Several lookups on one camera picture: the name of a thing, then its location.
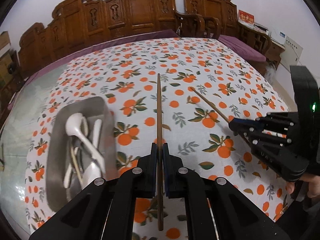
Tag dark brown wooden chopstick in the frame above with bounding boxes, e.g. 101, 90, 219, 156
157, 73, 164, 231

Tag white ceramic soup spoon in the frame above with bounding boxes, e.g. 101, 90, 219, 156
65, 113, 105, 174

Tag light bamboo chopstick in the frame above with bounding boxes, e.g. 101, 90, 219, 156
70, 142, 83, 187

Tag person's right hand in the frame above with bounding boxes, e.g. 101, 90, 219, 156
286, 173, 319, 201

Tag orange print tablecloth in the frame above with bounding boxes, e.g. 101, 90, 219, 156
25, 38, 291, 231

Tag stainless steel rectangular tray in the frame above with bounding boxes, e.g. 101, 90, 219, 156
46, 96, 118, 212

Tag wooden side table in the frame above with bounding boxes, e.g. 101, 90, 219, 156
252, 24, 286, 68

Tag purple armchair cushion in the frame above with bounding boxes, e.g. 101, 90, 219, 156
218, 35, 266, 62

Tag red card on side table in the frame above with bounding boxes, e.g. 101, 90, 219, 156
238, 10, 254, 25

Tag carved wooden armchair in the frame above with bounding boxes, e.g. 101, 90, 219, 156
184, 0, 271, 56

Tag carved wooden sofa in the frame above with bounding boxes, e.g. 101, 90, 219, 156
18, 0, 205, 77

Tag stacked cardboard boxes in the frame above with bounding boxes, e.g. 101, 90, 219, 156
0, 31, 16, 88

